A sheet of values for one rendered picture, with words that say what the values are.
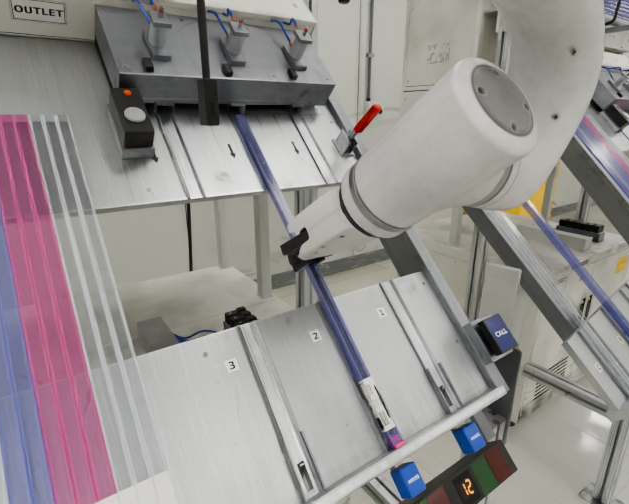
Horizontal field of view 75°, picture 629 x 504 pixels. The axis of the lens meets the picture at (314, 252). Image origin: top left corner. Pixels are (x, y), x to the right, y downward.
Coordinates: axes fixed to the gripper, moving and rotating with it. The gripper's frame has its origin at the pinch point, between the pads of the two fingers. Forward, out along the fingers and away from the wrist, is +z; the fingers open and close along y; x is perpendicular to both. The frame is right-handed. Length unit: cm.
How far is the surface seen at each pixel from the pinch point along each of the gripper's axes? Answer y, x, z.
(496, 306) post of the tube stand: -39.6, 16.1, 5.6
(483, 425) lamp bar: -17.9, 29.7, -0.4
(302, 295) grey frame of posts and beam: -21.1, -0.7, 40.7
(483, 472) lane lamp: -11.4, 33.0, -3.6
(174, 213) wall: -34, -79, 162
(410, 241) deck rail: -19.0, 1.5, -0.2
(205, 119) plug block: 12.7, -13.5, -10.8
